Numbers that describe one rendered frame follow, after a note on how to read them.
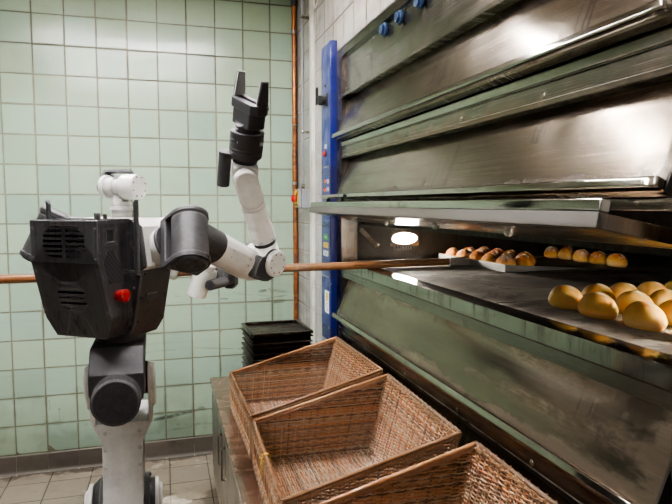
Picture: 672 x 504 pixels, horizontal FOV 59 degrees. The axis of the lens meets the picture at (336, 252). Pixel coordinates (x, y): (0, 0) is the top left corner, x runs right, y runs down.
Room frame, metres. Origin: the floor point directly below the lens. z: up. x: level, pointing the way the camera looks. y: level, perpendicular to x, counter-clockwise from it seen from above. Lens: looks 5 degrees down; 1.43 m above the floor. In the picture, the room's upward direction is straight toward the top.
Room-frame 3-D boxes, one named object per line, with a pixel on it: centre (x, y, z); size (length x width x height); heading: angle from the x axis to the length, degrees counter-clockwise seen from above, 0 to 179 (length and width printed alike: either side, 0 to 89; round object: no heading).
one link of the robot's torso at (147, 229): (1.52, 0.59, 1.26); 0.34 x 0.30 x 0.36; 71
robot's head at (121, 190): (1.58, 0.56, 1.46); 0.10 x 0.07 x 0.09; 71
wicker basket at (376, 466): (1.68, -0.02, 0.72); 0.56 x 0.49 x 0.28; 15
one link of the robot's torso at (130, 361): (1.49, 0.55, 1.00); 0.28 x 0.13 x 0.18; 16
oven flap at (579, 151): (1.77, -0.28, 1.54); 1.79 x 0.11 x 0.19; 16
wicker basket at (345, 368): (2.25, 0.14, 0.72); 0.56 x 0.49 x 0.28; 17
